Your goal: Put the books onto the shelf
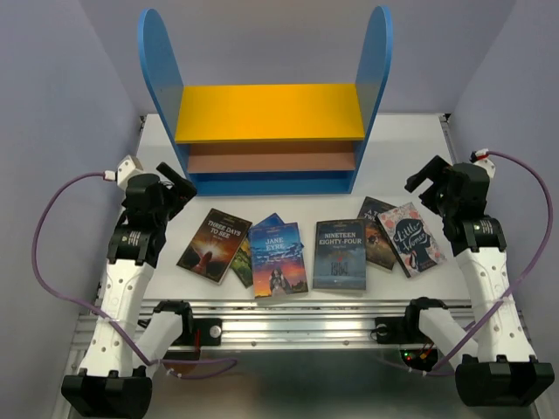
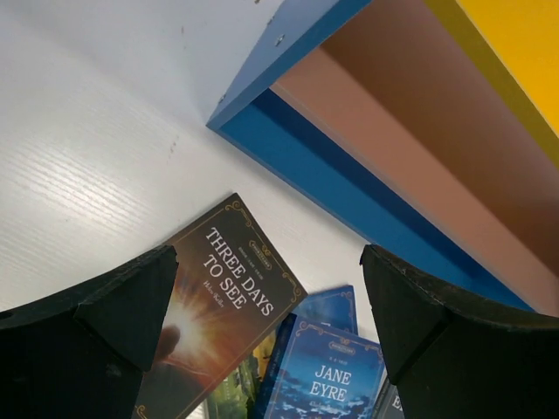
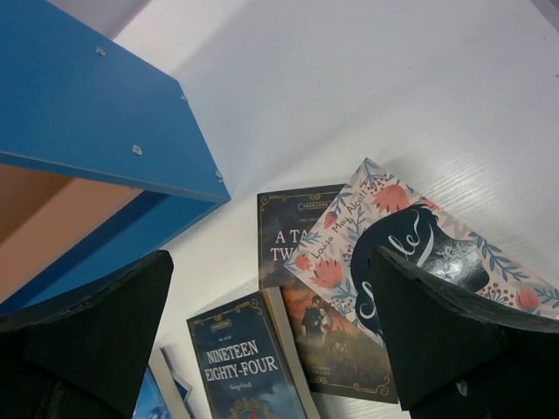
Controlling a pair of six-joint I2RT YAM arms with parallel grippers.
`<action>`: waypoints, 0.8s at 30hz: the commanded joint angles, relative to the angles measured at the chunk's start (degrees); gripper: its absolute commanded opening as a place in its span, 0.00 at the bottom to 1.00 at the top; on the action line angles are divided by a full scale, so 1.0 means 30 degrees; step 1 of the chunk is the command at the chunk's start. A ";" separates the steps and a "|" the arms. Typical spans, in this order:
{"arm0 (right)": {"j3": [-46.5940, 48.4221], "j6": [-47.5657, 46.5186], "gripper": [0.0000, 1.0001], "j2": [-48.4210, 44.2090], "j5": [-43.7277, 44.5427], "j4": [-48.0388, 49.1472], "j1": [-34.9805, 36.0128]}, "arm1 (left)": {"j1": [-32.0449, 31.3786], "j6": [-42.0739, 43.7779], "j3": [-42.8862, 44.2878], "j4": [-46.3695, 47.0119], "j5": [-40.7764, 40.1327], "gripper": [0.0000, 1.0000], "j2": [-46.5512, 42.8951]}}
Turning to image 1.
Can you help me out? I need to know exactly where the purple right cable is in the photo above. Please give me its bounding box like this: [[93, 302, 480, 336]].
[[379, 149, 553, 379]]

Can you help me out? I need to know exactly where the Animal Farm book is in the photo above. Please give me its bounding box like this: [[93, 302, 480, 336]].
[[230, 212, 282, 289]]

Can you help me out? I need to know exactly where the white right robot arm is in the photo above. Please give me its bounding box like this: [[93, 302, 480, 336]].
[[402, 150, 555, 407]]

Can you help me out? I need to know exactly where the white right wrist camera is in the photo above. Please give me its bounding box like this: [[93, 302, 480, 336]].
[[470, 148, 496, 180]]

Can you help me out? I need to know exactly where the A Tale of Two Cities book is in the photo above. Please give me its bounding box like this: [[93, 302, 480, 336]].
[[358, 196, 396, 271]]

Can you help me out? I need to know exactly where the Three Days to See book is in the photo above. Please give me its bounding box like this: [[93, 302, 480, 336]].
[[176, 209, 252, 285]]

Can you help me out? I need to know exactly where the Jane Eyre book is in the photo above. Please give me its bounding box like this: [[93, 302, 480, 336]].
[[249, 223, 308, 299]]

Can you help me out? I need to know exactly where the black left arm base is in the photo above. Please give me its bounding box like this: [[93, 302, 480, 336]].
[[173, 318, 223, 348]]

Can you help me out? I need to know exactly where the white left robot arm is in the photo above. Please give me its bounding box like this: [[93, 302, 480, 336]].
[[61, 157, 197, 418]]

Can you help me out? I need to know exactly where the blue and yellow bookshelf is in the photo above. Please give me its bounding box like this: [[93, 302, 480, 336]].
[[137, 6, 393, 196]]

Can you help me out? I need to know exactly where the Little Women book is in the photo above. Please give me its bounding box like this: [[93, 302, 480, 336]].
[[376, 203, 446, 278]]

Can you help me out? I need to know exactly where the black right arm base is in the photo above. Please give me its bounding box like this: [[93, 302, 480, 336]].
[[370, 317, 414, 345]]

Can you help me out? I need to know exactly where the Nineteen Eighty-Four book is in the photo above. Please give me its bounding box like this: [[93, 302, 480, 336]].
[[313, 219, 367, 292]]

